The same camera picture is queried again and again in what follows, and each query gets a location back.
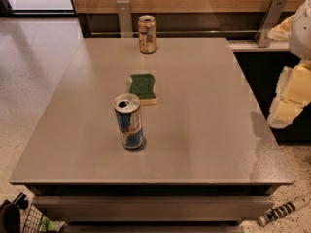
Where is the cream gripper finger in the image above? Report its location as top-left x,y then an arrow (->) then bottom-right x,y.
267,60 -> 311,129

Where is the orange soda can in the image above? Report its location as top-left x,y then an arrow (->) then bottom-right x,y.
138,15 -> 157,54

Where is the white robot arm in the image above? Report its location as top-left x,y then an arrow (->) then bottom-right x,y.
267,0 -> 311,129

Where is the blue silver energy drink can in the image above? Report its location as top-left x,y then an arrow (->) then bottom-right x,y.
114,93 -> 143,150

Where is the black white striped object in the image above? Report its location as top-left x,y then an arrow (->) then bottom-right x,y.
258,194 -> 310,227

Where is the green yellow sponge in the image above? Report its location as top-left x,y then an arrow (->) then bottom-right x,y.
129,74 -> 157,106

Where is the grey table drawer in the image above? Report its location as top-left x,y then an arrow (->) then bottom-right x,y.
33,196 -> 273,222

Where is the black object bottom left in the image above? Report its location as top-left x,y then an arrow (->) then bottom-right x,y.
0,192 -> 29,233

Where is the right metal bracket post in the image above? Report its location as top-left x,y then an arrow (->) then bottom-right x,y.
254,0 -> 287,48

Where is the metal bracket post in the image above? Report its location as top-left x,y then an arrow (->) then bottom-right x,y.
117,0 -> 133,38
254,0 -> 287,48

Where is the left metal bracket post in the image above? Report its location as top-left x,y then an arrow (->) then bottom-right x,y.
117,0 -> 133,38

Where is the wire basket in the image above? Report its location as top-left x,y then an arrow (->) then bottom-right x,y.
21,206 -> 61,233

